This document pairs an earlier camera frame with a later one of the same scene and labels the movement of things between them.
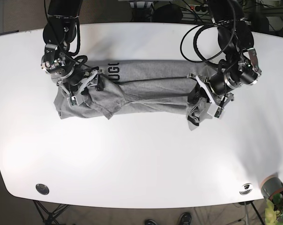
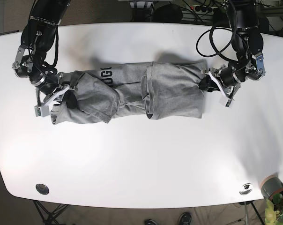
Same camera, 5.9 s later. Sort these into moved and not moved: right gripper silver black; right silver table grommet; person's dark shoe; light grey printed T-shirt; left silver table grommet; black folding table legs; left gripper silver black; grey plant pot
Moved: left gripper silver black; light grey printed T-shirt; right gripper silver black
Not moved: right silver table grommet; person's dark shoe; black folding table legs; grey plant pot; left silver table grommet
